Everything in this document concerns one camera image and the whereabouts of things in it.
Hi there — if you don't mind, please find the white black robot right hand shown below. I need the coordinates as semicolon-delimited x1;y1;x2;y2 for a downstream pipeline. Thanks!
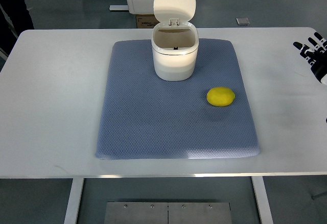
293;32;326;85

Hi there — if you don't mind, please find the yellow lemon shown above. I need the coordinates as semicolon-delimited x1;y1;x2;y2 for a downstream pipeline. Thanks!
206;87;236;107

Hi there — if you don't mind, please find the white trash bin with lid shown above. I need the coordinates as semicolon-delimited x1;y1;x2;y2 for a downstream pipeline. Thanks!
151;0;199;81

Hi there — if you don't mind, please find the grey floor outlet plate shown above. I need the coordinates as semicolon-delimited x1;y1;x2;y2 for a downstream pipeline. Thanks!
236;17;250;26

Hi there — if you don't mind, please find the white right table leg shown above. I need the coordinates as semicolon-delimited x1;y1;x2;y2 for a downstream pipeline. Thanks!
251;177;273;224

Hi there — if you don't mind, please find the white table leg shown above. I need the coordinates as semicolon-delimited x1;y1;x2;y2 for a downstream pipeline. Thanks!
251;177;273;224
64;178;84;224

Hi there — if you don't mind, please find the brown cardboard box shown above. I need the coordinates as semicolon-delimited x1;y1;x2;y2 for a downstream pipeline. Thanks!
136;14;159;29

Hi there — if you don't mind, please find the white left table leg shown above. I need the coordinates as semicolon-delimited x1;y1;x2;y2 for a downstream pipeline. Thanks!
64;178;84;224

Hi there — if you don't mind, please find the person in dark clothing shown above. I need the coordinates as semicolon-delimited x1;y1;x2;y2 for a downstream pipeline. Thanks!
1;0;34;54

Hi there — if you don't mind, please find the grey metal base plate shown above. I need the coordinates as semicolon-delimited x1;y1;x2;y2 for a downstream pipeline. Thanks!
104;202;232;224

